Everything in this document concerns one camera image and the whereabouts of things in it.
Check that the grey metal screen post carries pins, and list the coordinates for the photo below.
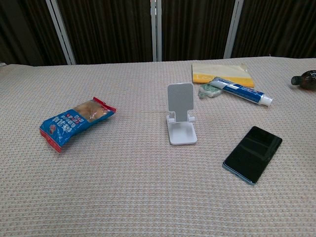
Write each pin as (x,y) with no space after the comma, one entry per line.
(60,37)
(155,37)
(233,29)

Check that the white folding phone stand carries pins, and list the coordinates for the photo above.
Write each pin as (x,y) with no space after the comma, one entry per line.
(180,101)

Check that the blue red snack bag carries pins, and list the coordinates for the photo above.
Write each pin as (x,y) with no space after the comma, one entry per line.
(66,126)

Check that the beige woven tablecloth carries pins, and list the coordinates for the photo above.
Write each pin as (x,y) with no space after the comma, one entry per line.
(123,185)

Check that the blue white toothpaste tube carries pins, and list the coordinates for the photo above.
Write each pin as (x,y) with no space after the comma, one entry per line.
(242,91)

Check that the yellow cream booklet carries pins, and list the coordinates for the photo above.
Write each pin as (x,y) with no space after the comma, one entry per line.
(217,70)

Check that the black smartphone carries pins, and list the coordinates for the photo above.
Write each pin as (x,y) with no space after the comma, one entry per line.
(254,153)

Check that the dark brown labelled bottle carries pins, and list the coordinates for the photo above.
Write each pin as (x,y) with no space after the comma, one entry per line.
(306,79)

